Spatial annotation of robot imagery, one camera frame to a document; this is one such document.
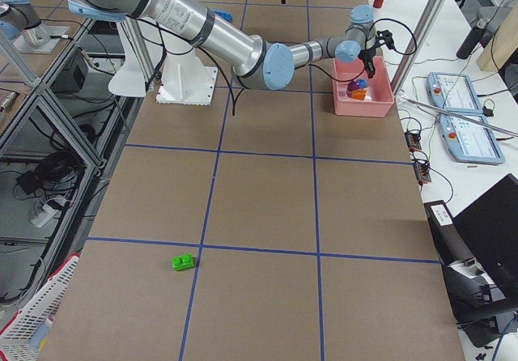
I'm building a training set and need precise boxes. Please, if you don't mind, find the purple block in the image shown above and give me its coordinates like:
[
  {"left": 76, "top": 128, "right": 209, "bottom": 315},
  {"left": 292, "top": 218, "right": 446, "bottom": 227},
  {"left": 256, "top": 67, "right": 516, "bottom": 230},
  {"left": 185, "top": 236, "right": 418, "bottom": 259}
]
[{"left": 346, "top": 79, "right": 363, "bottom": 95}]

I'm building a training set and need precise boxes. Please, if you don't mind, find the pink plastic box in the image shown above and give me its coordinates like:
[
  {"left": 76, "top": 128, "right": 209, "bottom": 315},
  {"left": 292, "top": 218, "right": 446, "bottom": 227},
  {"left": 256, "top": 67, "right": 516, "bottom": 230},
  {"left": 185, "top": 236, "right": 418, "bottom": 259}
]
[{"left": 332, "top": 56, "right": 394, "bottom": 117}]

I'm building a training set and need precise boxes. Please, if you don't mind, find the long blue four-stud block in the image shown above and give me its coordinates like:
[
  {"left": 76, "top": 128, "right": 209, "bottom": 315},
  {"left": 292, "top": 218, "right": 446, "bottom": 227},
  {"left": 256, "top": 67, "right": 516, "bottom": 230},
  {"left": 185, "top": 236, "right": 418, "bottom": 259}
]
[{"left": 214, "top": 10, "right": 234, "bottom": 23}]

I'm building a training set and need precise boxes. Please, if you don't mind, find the teach pendant with red button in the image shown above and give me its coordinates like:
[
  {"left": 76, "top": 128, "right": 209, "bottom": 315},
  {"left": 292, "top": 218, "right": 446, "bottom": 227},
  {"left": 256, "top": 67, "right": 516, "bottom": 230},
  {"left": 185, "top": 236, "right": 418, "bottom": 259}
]
[{"left": 427, "top": 72, "right": 482, "bottom": 114}]

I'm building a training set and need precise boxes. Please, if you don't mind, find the black water bottle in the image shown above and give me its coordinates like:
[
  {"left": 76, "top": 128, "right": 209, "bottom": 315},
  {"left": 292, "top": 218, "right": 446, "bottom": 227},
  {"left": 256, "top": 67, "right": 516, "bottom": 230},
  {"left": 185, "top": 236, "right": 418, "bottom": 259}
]
[{"left": 456, "top": 18, "right": 490, "bottom": 60}]

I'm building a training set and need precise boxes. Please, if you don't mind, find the orange terminal connector block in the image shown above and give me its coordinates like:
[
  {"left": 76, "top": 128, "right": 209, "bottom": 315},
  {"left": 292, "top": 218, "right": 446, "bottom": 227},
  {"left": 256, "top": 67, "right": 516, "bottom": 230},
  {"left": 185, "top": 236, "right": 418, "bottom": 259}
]
[{"left": 404, "top": 130, "right": 422, "bottom": 151}]

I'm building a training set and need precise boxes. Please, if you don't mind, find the black laptop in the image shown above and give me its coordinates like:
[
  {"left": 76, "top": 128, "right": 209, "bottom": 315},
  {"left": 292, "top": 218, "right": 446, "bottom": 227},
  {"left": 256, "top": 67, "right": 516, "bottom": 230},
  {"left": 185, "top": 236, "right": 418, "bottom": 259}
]
[{"left": 429, "top": 173, "right": 517, "bottom": 298}]

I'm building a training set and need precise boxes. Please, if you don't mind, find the green toy block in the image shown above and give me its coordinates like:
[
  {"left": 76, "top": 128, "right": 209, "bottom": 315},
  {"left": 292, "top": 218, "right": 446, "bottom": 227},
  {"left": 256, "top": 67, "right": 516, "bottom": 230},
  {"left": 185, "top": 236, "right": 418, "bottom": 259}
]
[{"left": 171, "top": 253, "right": 196, "bottom": 271}]

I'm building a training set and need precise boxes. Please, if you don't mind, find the white plastic basket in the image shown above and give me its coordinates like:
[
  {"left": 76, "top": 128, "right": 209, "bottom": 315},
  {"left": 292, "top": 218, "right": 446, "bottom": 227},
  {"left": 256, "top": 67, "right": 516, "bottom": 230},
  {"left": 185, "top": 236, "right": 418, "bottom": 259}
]
[{"left": 1, "top": 253, "right": 79, "bottom": 360}]

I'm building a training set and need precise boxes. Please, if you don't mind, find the aluminium frame profile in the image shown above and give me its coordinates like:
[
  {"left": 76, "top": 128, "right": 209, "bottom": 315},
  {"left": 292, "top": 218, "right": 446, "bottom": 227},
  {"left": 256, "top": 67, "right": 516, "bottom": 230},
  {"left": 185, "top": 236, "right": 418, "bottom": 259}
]
[{"left": 391, "top": 0, "right": 445, "bottom": 96}]

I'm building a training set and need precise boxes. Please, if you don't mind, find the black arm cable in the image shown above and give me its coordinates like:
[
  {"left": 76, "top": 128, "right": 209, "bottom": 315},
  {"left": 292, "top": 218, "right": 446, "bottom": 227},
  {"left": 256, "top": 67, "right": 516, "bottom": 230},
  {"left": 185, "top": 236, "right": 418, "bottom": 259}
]
[{"left": 137, "top": 16, "right": 260, "bottom": 118}]

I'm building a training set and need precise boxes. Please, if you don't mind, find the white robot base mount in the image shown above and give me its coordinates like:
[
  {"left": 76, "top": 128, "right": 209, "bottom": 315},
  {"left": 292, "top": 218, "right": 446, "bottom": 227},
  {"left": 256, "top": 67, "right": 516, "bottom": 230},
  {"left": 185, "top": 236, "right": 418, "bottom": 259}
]
[{"left": 108, "top": 18, "right": 218, "bottom": 105}]

